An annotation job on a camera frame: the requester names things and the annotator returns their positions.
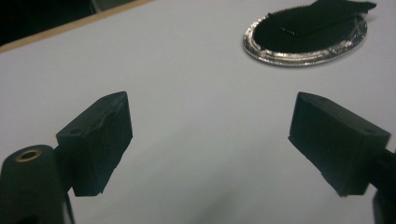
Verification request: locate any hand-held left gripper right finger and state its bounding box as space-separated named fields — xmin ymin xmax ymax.
xmin=288 ymin=91 xmax=391 ymax=198

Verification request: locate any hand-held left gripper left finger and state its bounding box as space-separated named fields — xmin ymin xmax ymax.
xmin=55 ymin=91 xmax=134 ymax=198

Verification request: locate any black cloth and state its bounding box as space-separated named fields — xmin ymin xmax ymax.
xmin=252 ymin=0 xmax=377 ymax=54

